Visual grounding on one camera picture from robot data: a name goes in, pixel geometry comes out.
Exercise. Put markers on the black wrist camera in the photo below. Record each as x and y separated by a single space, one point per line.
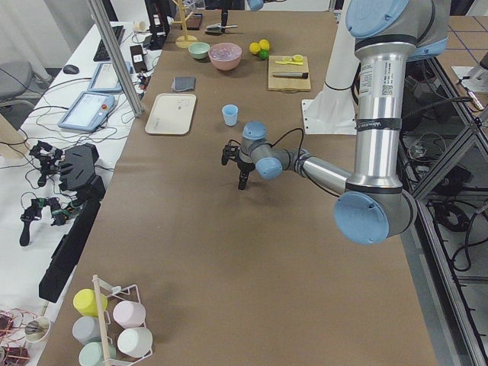
230 152

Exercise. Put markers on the steel cylindrical rod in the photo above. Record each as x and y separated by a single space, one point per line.
291 75

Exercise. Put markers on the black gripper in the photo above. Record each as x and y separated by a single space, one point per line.
244 166

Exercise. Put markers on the wooden cup tree stand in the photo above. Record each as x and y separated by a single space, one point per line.
185 11

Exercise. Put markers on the yellow lemon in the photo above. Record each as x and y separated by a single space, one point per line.
254 48
264 44

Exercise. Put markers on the pink cup in rack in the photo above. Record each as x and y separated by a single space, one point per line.
129 314

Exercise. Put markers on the dark grey folded cloth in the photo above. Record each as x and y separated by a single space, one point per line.
183 83

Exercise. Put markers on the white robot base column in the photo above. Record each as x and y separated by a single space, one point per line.
332 111

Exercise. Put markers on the yellow plastic knife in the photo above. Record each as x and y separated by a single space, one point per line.
284 61

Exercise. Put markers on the wooden cutting board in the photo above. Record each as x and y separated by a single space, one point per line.
285 85

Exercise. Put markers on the white cup in rack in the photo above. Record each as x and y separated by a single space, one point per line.
135 342

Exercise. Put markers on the pink bowl of ice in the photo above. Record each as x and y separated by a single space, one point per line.
225 56

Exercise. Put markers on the black computer mouse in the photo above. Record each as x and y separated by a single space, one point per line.
71 69

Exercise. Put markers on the beige rabbit tray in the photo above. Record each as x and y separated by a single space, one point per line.
171 114

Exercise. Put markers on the green lime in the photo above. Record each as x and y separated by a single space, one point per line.
263 54

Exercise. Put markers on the blue teach pendant tablet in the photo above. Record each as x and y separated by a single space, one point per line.
88 111

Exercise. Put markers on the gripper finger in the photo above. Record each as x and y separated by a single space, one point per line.
224 17

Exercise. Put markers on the metal ice scoop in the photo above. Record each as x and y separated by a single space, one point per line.
218 28

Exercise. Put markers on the mint green bowl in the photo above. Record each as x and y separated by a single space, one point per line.
199 50

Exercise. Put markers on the grey cup in rack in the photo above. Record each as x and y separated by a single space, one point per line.
86 330

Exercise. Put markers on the yellow cup in rack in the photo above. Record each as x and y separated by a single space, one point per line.
85 303

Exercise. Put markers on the green cup in rack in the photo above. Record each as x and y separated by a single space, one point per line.
91 354

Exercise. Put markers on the aluminium frame post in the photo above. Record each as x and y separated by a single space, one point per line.
104 27

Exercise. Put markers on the white wire cup rack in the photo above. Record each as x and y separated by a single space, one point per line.
107 297

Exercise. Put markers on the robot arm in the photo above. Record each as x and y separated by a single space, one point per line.
372 204
225 6

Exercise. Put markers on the light blue plastic cup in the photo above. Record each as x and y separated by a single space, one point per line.
230 114

